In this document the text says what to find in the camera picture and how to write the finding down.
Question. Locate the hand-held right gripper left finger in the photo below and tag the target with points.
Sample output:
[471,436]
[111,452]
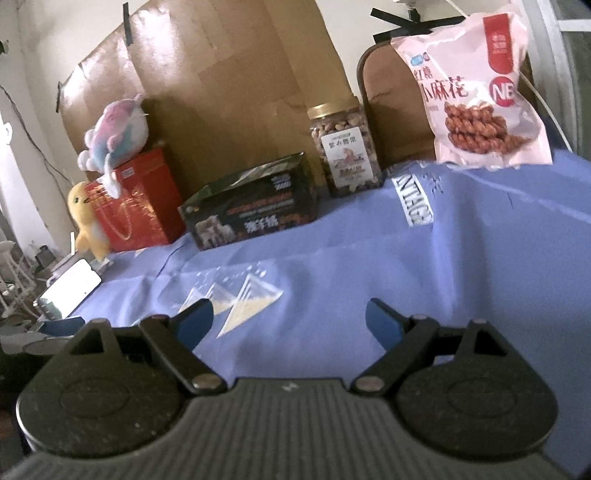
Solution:
[196,323]

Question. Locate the dark printed box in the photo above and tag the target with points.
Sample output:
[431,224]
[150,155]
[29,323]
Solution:
[258,203]

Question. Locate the white flat device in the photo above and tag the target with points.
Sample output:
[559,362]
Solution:
[69,290]

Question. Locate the brown cardboard sheet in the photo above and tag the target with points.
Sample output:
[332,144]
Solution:
[221,83]

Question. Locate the clear jar of nuts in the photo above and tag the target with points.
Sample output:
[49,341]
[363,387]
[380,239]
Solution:
[346,152]

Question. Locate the pink snack bag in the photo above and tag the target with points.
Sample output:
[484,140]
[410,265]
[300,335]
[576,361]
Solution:
[480,92]

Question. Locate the brown chair back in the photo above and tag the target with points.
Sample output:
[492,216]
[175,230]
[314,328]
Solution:
[397,106]

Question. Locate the yellow chick plush toy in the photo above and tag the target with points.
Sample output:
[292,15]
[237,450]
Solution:
[85,217]

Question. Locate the red gift box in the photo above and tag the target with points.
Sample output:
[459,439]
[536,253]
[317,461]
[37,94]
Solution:
[143,207]

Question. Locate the blue printed cloth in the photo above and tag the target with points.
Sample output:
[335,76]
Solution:
[369,254]

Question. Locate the black tape strip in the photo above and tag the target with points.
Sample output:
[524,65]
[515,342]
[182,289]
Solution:
[128,23]

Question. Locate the black tape strips on wall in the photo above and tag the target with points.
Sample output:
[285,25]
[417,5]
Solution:
[406,23]

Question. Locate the pink and white plush toy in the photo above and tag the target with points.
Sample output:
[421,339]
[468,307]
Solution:
[117,134]

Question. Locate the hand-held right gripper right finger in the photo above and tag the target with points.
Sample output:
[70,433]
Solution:
[382,323]

